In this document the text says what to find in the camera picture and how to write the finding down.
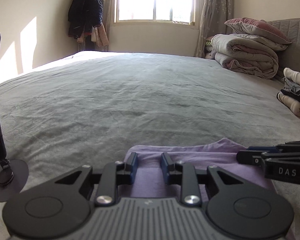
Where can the black folded garment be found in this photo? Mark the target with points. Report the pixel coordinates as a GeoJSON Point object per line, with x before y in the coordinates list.
{"type": "Point", "coordinates": [290, 95]}

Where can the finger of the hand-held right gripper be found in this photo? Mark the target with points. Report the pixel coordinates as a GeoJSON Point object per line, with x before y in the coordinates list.
{"type": "Point", "coordinates": [250, 158]}
{"type": "Point", "coordinates": [262, 148]}

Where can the lilac shirt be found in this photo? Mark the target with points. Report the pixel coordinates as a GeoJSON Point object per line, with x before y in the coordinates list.
{"type": "Point", "coordinates": [215, 170]}

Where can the grey folded knit sweater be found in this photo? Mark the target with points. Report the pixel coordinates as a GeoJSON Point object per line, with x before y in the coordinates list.
{"type": "Point", "coordinates": [293, 88]}

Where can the beige folded garment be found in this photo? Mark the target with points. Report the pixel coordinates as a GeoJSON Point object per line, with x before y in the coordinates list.
{"type": "Point", "coordinates": [295, 107]}

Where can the grey quilted headboard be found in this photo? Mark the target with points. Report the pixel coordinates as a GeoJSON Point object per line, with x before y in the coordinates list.
{"type": "Point", "coordinates": [297, 35]}

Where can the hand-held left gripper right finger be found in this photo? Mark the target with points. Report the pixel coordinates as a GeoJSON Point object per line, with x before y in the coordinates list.
{"type": "Point", "coordinates": [165, 167]}

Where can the window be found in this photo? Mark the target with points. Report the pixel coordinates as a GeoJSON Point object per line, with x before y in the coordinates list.
{"type": "Point", "coordinates": [152, 0]}

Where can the round grey phone stand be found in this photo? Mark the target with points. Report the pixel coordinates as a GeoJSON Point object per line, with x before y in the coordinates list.
{"type": "Point", "coordinates": [17, 177]}

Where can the dark navy hanging jacket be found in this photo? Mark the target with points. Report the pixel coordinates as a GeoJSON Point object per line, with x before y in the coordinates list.
{"type": "Point", "coordinates": [85, 10]}

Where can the folded grey pink quilt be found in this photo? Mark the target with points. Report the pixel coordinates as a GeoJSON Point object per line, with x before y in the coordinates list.
{"type": "Point", "coordinates": [245, 57]}

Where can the pink pillow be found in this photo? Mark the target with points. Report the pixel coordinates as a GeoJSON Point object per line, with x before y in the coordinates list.
{"type": "Point", "coordinates": [255, 26]}

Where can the pink hanging coat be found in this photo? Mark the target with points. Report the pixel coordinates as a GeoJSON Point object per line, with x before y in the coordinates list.
{"type": "Point", "coordinates": [101, 36]}

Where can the patterned cloth bundle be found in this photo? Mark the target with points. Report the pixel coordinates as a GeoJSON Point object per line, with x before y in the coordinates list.
{"type": "Point", "coordinates": [209, 48]}

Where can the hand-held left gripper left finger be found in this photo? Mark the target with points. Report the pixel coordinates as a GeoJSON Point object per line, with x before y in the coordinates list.
{"type": "Point", "coordinates": [133, 167]}

